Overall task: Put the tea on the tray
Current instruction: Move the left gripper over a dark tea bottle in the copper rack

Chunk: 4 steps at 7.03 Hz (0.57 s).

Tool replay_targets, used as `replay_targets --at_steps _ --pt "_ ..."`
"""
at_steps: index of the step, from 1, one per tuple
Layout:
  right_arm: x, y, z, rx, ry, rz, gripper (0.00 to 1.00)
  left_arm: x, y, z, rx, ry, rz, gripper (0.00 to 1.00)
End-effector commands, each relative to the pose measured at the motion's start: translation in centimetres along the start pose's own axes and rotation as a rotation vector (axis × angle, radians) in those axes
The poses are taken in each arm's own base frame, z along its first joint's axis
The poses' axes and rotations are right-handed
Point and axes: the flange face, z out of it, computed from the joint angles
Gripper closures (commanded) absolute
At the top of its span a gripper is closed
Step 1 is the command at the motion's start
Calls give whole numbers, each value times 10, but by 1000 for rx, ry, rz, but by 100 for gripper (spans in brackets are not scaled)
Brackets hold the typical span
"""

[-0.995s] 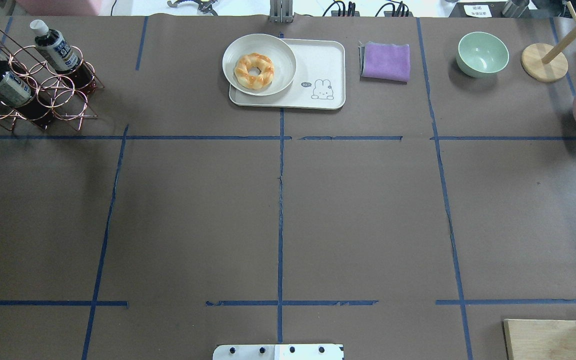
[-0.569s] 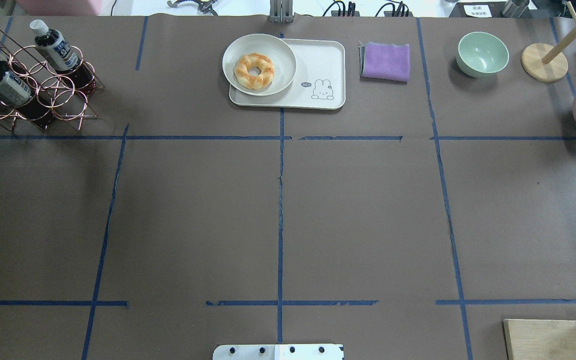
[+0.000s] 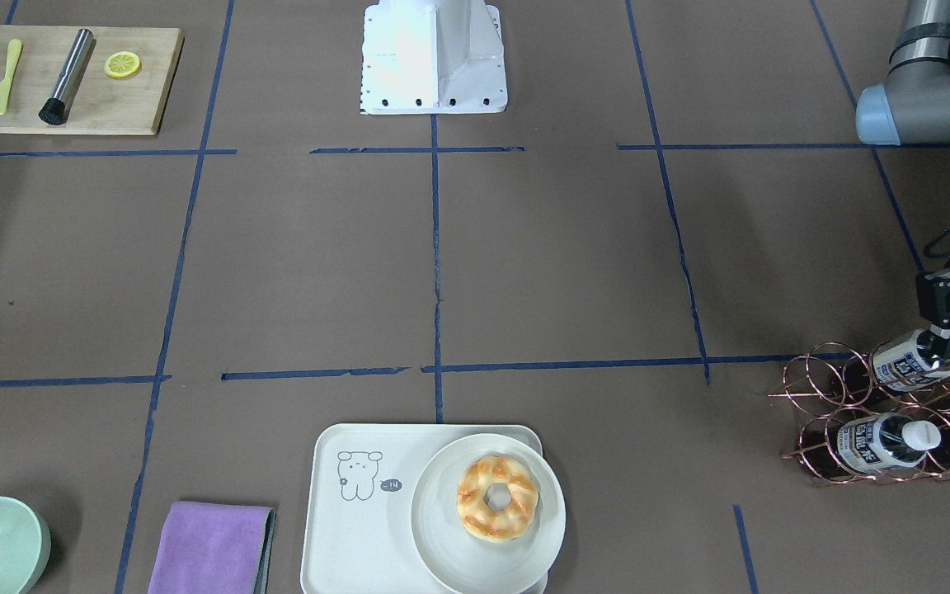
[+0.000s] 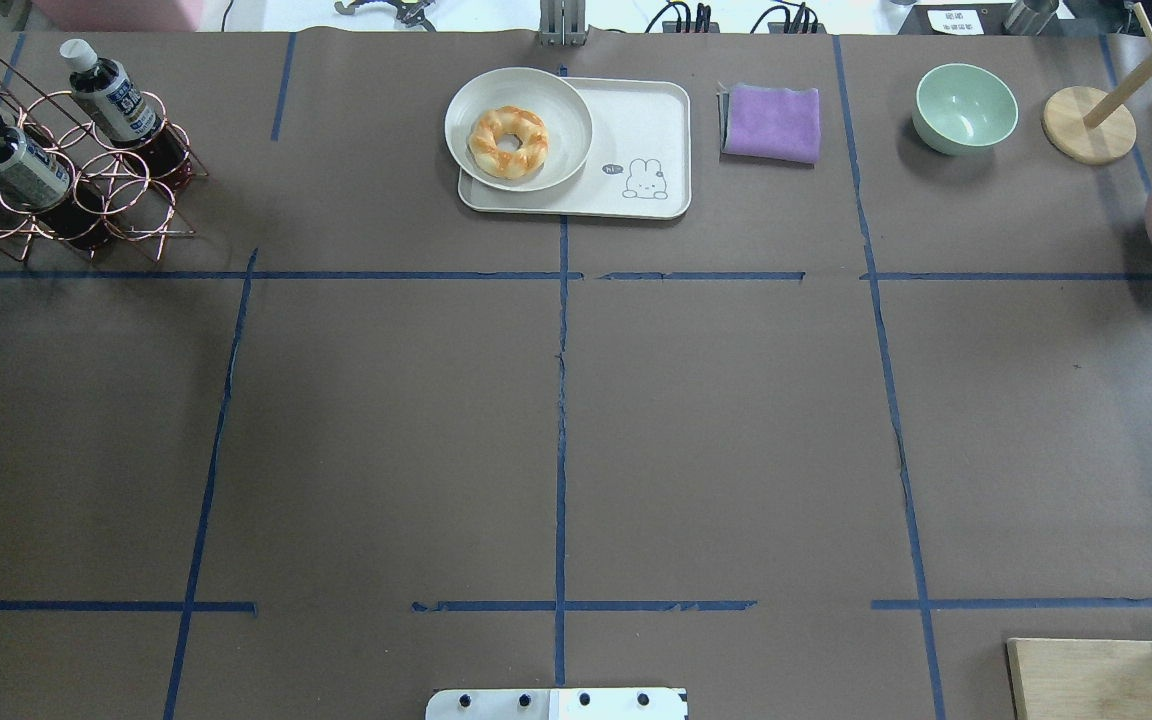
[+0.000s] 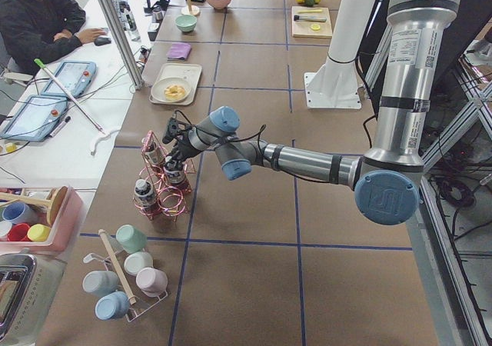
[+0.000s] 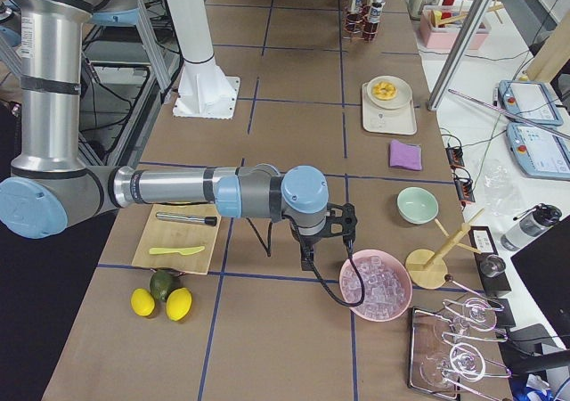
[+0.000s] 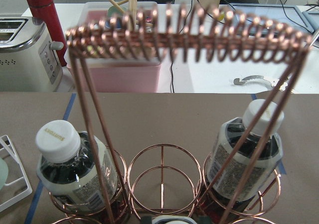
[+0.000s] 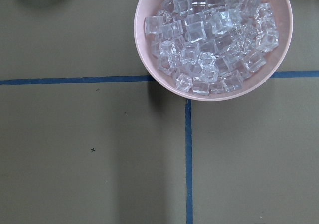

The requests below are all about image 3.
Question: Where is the yellow plastic knife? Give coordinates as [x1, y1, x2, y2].
[0, 38, 23, 116]

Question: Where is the beige serving tray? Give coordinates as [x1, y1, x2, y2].
[300, 422, 543, 593]

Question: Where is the metal muddler black tip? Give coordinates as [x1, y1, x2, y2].
[38, 29, 96, 125]

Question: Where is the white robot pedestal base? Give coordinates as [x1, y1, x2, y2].
[360, 1, 509, 116]

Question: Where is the wooden cutting board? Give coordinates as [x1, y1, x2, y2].
[0, 24, 184, 136]

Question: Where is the beige round plate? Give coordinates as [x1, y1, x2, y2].
[410, 433, 566, 593]

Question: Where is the glazed donut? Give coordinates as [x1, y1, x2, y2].
[456, 455, 540, 544]

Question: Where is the copper wire bottle rack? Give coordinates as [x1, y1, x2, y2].
[772, 342, 950, 486]

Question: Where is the lemon slice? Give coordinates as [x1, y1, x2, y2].
[103, 50, 143, 79]

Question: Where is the purple folded cloth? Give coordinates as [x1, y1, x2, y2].
[148, 501, 276, 593]

